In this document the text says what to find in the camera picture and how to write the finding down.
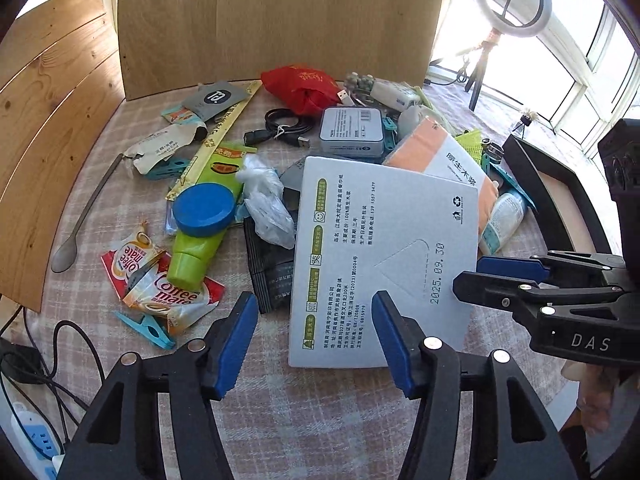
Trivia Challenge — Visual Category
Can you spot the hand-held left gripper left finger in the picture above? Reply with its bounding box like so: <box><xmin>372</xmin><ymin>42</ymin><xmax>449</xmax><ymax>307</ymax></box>
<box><xmin>57</xmin><ymin>291</ymin><xmax>259</xmax><ymax>480</ymax></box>

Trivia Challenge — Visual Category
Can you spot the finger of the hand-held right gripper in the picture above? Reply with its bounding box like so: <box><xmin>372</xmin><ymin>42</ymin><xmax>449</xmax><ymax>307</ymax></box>
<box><xmin>477</xmin><ymin>251</ymin><xmax>626</xmax><ymax>286</ymax></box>
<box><xmin>452</xmin><ymin>270</ymin><xmax>626</xmax><ymax>322</ymax></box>

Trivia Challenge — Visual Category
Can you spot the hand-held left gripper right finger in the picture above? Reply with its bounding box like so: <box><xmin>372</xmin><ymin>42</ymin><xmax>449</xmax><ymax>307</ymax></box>
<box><xmin>372</xmin><ymin>290</ymin><xmax>583</xmax><ymax>480</ymax></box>

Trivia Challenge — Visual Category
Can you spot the black tray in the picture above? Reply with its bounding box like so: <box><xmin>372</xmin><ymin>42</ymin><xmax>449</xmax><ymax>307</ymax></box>
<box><xmin>501</xmin><ymin>134</ymin><xmax>626</xmax><ymax>261</ymax></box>

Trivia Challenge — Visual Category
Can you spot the white cardboard tissue box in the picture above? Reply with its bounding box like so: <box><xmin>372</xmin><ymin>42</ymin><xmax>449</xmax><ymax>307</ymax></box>
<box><xmin>288</xmin><ymin>156</ymin><xmax>481</xmax><ymax>369</ymax></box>

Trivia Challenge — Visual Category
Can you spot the white plug adapter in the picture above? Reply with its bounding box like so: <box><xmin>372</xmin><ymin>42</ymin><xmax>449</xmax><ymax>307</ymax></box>
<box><xmin>396</xmin><ymin>104</ymin><xmax>437</xmax><ymax>138</ymax></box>

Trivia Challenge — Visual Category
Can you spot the grey logo packet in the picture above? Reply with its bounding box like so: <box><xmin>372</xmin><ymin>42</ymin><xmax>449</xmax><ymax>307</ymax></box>
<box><xmin>277</xmin><ymin>157</ymin><xmax>307</xmax><ymax>206</ymax></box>
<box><xmin>181</xmin><ymin>80</ymin><xmax>249</xmax><ymax>122</ymax></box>

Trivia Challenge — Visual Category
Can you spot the plaid cloth desktop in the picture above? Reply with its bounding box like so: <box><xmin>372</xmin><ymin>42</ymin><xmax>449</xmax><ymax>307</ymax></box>
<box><xmin>50</xmin><ymin>77</ymin><xmax>626</xmax><ymax>480</ymax></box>

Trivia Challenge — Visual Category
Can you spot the person's right hand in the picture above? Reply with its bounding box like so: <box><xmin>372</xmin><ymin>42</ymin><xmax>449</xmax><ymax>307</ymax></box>
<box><xmin>562</xmin><ymin>362</ymin><xmax>619</xmax><ymax>435</ymax></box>

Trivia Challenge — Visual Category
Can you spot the white teal label bottle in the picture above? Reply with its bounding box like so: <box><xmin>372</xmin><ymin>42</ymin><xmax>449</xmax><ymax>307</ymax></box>
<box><xmin>478</xmin><ymin>191</ymin><xmax>529</xmax><ymax>257</ymax></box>

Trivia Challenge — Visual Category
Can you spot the coffee creamer sachet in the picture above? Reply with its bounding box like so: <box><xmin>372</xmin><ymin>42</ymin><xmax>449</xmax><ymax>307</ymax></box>
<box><xmin>101</xmin><ymin>230</ymin><xmax>168</xmax><ymax>306</ymax></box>
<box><xmin>122</xmin><ymin>270</ymin><xmax>227</xmax><ymax>337</ymax></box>

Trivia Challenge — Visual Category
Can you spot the black foil packet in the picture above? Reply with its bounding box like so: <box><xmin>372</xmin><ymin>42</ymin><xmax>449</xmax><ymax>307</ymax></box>
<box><xmin>243</xmin><ymin>216</ymin><xmax>297</xmax><ymax>314</ymax></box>

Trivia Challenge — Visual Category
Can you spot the green plastic tube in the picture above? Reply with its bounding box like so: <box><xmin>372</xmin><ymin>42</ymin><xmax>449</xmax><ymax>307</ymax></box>
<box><xmin>166</xmin><ymin>230</ymin><xmax>227</xmax><ymax>292</ymax></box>

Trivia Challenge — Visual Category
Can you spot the clear plastic bag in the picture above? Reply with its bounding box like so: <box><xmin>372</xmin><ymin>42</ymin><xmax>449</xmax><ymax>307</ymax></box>
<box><xmin>235</xmin><ymin>154</ymin><xmax>297</xmax><ymax>250</ymax></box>

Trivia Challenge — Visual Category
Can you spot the orange white tissue packet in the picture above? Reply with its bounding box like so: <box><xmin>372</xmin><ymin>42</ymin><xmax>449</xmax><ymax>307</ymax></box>
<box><xmin>384</xmin><ymin>116</ymin><xmax>501</xmax><ymax>241</ymax></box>

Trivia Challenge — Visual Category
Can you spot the blue round lid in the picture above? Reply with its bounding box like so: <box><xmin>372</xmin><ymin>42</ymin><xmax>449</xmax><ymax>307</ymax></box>
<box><xmin>172</xmin><ymin>183</ymin><xmax>237</xmax><ymax>237</ymax></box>

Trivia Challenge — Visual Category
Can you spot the green label packet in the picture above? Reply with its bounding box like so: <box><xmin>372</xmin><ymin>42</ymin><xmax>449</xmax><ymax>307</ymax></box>
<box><xmin>199</xmin><ymin>144</ymin><xmax>258</xmax><ymax>196</ymax></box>

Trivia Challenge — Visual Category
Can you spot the blue phone stand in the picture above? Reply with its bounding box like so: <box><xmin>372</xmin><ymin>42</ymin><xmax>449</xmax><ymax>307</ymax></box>
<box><xmin>379</xmin><ymin>114</ymin><xmax>402</xmax><ymax>155</ymax></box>

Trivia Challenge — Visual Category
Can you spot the metal spoon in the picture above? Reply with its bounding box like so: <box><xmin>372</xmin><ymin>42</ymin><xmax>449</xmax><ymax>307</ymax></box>
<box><xmin>51</xmin><ymin>154</ymin><xmax>124</xmax><ymax>274</ymax></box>

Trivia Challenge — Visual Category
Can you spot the grey tin box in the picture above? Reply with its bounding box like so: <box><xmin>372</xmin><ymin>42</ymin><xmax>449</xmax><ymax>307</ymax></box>
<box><xmin>318</xmin><ymin>107</ymin><xmax>387</xmax><ymax>157</ymax></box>

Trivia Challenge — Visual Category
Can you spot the dotted tissue pack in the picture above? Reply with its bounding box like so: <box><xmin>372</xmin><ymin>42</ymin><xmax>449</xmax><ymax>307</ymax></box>
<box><xmin>369</xmin><ymin>79</ymin><xmax>423</xmax><ymax>112</ymax></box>

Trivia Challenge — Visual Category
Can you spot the black tripod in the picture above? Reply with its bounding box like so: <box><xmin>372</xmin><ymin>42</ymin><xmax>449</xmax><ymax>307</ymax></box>
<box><xmin>457</xmin><ymin>30</ymin><xmax>503</xmax><ymax>112</ymax></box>

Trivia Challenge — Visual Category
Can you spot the white torn packet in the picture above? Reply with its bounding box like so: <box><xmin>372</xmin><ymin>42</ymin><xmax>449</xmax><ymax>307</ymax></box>
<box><xmin>124</xmin><ymin>125</ymin><xmax>207</xmax><ymax>177</ymax></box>

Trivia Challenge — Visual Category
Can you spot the black power adapter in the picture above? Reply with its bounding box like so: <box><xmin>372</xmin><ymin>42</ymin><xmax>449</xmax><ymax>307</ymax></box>
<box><xmin>0</xmin><ymin>337</ymin><xmax>51</xmax><ymax>386</ymax></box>

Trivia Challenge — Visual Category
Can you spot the white blue power strip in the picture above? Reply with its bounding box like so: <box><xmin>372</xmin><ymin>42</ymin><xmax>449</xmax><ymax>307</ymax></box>
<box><xmin>10</xmin><ymin>400</ymin><xmax>66</xmax><ymax>480</ymax></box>

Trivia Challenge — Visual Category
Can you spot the cartoon print packet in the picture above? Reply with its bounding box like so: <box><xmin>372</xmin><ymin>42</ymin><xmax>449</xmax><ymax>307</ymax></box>
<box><xmin>161</xmin><ymin>102</ymin><xmax>207</xmax><ymax>127</ymax></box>

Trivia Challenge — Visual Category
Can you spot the grey roller massager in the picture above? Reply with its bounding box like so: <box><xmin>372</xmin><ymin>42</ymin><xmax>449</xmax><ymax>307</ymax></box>
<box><xmin>344</xmin><ymin>72</ymin><xmax>377</xmax><ymax>95</ymax></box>

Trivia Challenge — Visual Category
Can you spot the red fabric bag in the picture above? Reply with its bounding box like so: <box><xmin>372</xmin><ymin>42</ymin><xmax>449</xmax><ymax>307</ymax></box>
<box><xmin>260</xmin><ymin>64</ymin><xmax>347</xmax><ymax>117</ymax></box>

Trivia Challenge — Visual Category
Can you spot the wooden slat panel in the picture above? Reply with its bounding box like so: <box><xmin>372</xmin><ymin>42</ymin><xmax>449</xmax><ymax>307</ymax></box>
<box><xmin>0</xmin><ymin>0</ymin><xmax>127</xmax><ymax>312</ymax></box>

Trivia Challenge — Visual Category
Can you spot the wooden board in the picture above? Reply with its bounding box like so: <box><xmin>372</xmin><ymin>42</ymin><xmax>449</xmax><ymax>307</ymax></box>
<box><xmin>116</xmin><ymin>0</ymin><xmax>463</xmax><ymax>102</ymax></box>

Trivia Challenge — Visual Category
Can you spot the black USB cable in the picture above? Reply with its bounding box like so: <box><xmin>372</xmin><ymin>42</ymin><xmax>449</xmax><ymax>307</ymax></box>
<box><xmin>244</xmin><ymin>108</ymin><xmax>314</xmax><ymax>149</ymax></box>

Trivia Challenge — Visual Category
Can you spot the white window frame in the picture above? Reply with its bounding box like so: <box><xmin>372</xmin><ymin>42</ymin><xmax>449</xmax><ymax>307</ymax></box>
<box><xmin>540</xmin><ymin>0</ymin><xmax>640</xmax><ymax>133</ymax></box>

